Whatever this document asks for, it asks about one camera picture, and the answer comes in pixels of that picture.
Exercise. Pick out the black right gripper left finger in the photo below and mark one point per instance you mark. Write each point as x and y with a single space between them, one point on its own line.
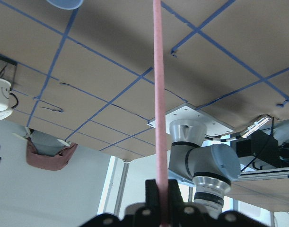
152 196

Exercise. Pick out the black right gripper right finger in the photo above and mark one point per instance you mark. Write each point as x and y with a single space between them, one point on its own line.
175 199

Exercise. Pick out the pink chopstick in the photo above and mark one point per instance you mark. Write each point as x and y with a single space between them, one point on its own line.
160 109

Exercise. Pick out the light blue cup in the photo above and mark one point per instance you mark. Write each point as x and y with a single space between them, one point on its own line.
66 4

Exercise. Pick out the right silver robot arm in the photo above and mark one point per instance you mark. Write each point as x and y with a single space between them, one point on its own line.
210 168

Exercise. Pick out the pink cloth bag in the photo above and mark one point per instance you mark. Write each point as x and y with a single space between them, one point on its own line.
48 152

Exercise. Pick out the white mug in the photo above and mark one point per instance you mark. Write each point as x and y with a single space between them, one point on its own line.
5 109

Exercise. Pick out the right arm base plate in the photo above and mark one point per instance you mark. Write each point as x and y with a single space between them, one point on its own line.
191 118

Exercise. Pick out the black wire mug rack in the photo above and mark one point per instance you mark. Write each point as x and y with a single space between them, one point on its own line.
7 72

